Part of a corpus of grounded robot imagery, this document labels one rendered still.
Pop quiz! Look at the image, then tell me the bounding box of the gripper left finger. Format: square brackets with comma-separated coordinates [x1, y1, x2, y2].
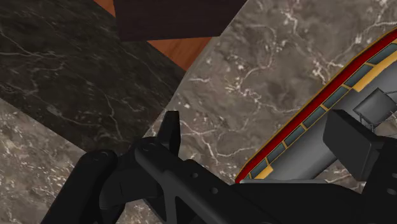
[40, 110, 232, 224]

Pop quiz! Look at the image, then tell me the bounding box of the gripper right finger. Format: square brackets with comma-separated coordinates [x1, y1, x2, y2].
[322, 109, 397, 197]

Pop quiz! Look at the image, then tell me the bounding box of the red yellow grey toy train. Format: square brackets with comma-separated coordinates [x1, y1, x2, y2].
[234, 26, 397, 185]

